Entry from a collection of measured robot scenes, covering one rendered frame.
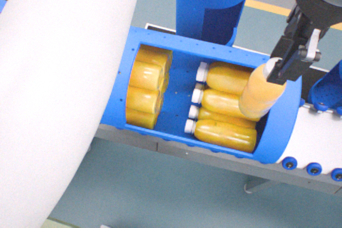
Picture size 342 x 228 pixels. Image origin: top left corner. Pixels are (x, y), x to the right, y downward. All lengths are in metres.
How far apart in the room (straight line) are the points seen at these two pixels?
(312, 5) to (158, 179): 1.66
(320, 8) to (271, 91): 0.25
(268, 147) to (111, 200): 1.30
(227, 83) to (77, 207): 1.36
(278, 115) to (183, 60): 0.37
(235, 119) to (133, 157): 1.11
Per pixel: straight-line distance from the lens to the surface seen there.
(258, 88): 0.62
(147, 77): 0.84
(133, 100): 0.88
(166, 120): 1.02
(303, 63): 0.45
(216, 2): 1.19
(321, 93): 2.10
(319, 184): 1.17
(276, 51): 0.59
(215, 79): 0.89
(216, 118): 0.97
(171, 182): 1.96
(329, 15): 0.40
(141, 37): 0.85
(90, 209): 2.00
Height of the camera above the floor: 1.95
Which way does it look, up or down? 70 degrees down
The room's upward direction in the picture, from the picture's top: 1 degrees counter-clockwise
